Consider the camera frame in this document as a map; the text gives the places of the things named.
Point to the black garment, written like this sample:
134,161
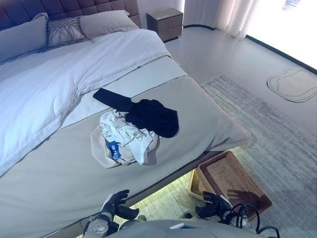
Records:
151,116

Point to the beige garment with blue tag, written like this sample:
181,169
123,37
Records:
104,148

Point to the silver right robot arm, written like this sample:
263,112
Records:
234,218

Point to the beige irregular floor mat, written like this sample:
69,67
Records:
292,84

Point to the grey striped area rug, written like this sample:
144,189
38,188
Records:
267,138

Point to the white garment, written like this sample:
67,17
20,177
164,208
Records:
128,134

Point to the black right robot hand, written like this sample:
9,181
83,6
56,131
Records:
214,204

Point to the brown tufted headboard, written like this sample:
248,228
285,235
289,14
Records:
71,7

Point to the large grey pillow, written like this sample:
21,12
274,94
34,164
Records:
21,39

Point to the beige pillow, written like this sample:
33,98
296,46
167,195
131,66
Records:
106,23

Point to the grey robot torso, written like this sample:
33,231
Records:
173,229

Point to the patterned decorative cushion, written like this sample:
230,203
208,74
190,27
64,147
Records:
64,32

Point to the brown woven laundry basket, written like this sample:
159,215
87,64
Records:
230,181

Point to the brown wooden nightstand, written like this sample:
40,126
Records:
164,22

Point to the large bed with grey sheet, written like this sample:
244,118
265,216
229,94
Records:
104,138

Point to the white duvet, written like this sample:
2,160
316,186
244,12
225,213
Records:
67,81

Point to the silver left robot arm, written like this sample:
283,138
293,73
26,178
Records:
99,224

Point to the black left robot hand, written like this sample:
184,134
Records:
116,202

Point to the white sheer curtain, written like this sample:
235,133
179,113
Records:
232,17

